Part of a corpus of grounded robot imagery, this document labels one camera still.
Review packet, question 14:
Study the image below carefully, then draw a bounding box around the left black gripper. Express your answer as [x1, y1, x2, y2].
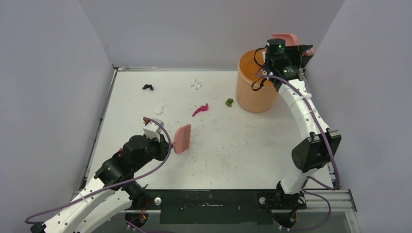
[134, 133, 173, 171]

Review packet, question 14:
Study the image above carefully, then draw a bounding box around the pink plastic dustpan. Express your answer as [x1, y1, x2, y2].
[271, 33, 314, 56]

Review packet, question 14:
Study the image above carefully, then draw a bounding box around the pink plastic hand brush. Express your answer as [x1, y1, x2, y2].
[172, 124, 191, 154]

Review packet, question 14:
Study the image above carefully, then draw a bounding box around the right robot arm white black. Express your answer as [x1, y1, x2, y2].
[261, 38, 342, 208]

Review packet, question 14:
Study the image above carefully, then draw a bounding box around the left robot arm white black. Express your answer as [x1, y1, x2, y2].
[30, 134, 173, 233]

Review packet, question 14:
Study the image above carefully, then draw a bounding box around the white paper scrap left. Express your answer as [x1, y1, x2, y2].
[154, 102, 168, 116]

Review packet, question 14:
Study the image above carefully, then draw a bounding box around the white paper scrap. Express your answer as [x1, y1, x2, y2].
[154, 102, 168, 116]
[191, 79, 203, 90]

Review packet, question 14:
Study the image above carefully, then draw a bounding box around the orange plastic bucket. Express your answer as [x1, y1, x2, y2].
[236, 50, 278, 113]

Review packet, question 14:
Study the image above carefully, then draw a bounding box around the black paper scrap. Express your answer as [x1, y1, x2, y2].
[142, 84, 154, 91]

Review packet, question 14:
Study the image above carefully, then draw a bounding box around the green paper scrap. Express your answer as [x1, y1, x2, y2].
[225, 98, 234, 107]

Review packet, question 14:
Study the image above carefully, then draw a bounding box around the magenta paper scrap centre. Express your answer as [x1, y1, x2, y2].
[192, 103, 209, 117]

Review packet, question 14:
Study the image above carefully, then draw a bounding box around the white paper scrap far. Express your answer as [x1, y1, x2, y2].
[191, 79, 203, 90]

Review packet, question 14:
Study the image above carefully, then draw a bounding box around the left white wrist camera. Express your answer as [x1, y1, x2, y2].
[143, 119, 162, 141]

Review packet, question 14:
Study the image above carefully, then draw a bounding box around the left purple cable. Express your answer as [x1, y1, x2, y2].
[25, 116, 173, 225]

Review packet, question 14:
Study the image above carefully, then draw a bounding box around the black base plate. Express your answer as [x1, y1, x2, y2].
[123, 189, 307, 225]

